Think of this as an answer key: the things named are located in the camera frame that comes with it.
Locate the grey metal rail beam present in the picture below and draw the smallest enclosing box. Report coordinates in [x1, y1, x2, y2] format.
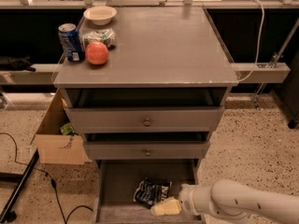
[232, 63, 291, 84]

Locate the black floor cable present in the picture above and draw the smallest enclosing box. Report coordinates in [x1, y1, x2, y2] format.
[0, 132, 94, 224]

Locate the cardboard box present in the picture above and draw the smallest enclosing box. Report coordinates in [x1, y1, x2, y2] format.
[35, 91, 86, 165]

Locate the drawer round knob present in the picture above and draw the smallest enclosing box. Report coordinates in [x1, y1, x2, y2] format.
[144, 149, 151, 157]
[143, 119, 151, 127]

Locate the black metal floor bar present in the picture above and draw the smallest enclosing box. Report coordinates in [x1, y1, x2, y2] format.
[0, 151, 39, 224]

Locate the top grey drawer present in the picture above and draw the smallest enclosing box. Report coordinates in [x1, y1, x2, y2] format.
[65, 107, 224, 134]

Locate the white hanging cable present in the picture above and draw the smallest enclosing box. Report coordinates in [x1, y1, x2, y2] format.
[237, 0, 266, 83]

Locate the blue soda can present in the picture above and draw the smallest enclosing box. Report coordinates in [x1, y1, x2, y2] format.
[58, 23, 85, 63]

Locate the top drawer round knob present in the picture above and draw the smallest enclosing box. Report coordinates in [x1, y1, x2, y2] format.
[143, 119, 151, 127]

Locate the blue chip bag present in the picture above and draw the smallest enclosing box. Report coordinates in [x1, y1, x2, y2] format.
[133, 179, 172, 207]

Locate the bottom grey open drawer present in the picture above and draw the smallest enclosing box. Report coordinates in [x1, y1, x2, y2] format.
[93, 160, 205, 224]

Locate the green white snack bag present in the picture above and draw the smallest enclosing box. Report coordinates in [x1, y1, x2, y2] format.
[82, 29, 116, 49]

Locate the middle drawer round knob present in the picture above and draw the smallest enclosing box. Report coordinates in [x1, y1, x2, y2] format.
[144, 149, 151, 157]

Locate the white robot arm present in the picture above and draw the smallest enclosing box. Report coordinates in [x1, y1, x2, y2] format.
[150, 179, 299, 224]

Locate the red apple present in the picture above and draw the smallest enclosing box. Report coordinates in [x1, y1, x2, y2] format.
[85, 42, 108, 65]

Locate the white bowl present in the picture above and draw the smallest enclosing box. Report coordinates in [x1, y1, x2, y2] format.
[83, 6, 117, 25]

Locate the black object on ledge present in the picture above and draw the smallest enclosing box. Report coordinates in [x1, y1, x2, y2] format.
[0, 56, 35, 72]

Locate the middle grey drawer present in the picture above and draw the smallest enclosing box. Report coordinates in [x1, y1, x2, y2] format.
[83, 141, 209, 160]

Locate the grey drawer cabinet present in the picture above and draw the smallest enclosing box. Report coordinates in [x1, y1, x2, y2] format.
[51, 5, 240, 224]

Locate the green packet in box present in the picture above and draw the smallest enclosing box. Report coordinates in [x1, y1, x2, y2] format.
[60, 122, 76, 136]

